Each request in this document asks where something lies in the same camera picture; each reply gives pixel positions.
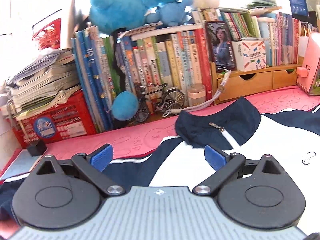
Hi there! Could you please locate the navy and white zip jacket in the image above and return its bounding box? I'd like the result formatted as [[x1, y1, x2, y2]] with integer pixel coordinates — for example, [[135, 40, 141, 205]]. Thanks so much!
[[0, 96, 320, 222]]

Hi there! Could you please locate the pink bunny print mat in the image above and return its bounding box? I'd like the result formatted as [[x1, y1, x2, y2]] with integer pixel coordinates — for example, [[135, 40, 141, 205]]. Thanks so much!
[[0, 84, 320, 240]]

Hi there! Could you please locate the red plastic crate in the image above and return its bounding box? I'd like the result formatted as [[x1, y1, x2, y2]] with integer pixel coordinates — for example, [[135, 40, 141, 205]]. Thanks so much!
[[12, 90, 97, 148]]

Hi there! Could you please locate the small black box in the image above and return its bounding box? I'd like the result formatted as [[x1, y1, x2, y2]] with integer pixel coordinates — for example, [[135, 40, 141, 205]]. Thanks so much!
[[27, 140, 47, 157]]

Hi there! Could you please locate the blue notebook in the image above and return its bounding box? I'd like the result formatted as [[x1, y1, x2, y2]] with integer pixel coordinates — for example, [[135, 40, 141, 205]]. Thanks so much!
[[1, 149, 42, 181]]

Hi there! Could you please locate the clear small jar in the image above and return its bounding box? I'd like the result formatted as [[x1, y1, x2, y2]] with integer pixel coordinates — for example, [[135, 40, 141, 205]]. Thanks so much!
[[187, 83, 206, 107]]

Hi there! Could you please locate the stack of paper booklets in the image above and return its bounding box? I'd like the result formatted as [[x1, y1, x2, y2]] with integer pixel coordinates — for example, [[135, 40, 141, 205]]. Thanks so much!
[[1, 49, 81, 120]]

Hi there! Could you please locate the black miniature bicycle model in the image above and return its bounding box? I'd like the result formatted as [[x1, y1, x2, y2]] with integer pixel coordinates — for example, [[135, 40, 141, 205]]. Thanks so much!
[[134, 83, 185, 123]]

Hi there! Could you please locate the white pocket printer box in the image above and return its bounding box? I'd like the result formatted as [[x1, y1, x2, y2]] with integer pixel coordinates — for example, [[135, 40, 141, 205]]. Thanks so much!
[[232, 40, 267, 72]]

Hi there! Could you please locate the row of upright books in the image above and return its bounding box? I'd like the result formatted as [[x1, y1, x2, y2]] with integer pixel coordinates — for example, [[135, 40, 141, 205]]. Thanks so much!
[[71, 24, 213, 133]]

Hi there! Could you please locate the pink toy house box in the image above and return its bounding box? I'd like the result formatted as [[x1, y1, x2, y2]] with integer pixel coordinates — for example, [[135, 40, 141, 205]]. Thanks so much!
[[296, 33, 319, 95]]

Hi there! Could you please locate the row of thin right books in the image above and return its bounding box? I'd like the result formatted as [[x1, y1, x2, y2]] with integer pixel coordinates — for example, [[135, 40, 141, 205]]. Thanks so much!
[[194, 8, 302, 66]]

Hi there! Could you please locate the blue plush toy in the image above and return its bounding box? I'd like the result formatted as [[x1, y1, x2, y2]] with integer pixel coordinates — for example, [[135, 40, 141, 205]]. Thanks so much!
[[89, 0, 194, 121]]

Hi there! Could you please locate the white braided lanyard cable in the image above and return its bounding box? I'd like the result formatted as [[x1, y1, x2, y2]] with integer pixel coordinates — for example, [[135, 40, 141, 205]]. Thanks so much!
[[162, 68, 232, 118]]

